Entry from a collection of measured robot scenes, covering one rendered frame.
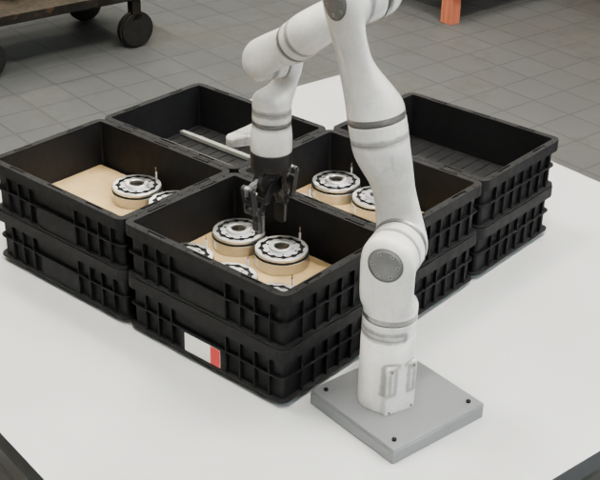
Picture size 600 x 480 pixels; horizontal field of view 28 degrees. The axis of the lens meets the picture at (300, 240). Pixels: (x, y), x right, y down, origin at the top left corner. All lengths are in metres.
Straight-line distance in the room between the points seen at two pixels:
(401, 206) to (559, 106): 3.49
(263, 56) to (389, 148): 0.31
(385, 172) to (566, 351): 0.63
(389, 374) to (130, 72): 3.75
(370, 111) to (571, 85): 3.86
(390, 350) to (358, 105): 0.42
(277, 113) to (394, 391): 0.51
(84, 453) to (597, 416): 0.88
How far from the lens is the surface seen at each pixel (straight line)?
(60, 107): 5.22
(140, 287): 2.24
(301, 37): 1.92
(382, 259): 1.88
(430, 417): 2.04
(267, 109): 2.07
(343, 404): 2.06
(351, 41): 1.77
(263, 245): 2.26
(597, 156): 4.91
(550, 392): 2.20
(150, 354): 2.24
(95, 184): 2.58
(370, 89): 1.79
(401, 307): 1.92
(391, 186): 1.88
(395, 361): 1.98
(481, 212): 2.44
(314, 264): 2.26
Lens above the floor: 1.95
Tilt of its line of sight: 28 degrees down
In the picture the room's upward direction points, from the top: 1 degrees clockwise
